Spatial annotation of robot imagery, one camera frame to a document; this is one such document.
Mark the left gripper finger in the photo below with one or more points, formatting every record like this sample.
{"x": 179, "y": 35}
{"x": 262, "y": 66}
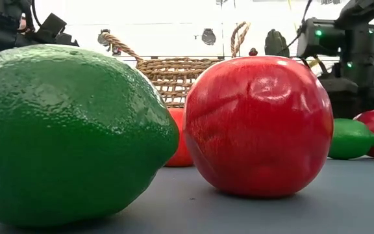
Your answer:
{"x": 67, "y": 39}

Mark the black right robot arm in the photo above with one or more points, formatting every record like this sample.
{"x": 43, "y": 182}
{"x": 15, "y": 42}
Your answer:
{"x": 357, "y": 65}

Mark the green cactus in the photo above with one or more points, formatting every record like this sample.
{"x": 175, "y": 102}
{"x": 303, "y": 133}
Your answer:
{"x": 276, "y": 44}

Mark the dark round hanging fixture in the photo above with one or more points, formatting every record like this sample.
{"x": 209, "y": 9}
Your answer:
{"x": 208, "y": 36}

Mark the yellow tape tag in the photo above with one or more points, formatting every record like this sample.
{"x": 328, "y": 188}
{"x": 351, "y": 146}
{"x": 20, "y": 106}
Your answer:
{"x": 314, "y": 62}

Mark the woven wicker basket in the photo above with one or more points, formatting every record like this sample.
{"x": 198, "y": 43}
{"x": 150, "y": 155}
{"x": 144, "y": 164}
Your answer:
{"x": 174, "y": 74}

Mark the green plastic lime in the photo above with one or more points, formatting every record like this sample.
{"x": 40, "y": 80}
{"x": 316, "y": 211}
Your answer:
{"x": 351, "y": 139}
{"x": 67, "y": 136}

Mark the orange-red round fruit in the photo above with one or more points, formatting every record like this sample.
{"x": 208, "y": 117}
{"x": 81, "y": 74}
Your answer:
{"x": 180, "y": 143}

